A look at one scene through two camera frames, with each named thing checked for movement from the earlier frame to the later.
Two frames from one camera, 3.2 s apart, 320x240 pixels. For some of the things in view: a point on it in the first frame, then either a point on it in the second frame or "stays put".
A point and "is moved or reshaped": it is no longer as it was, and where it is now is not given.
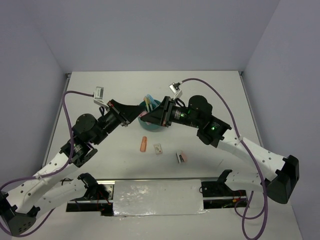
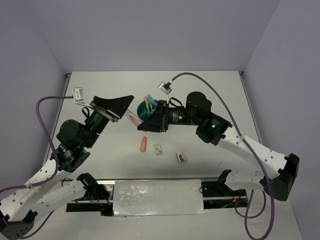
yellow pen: x=147 y=103 stays put
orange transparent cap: x=143 y=144 stays put
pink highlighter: x=143 y=113 is moved or reshaped
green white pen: x=151 y=105 stays put
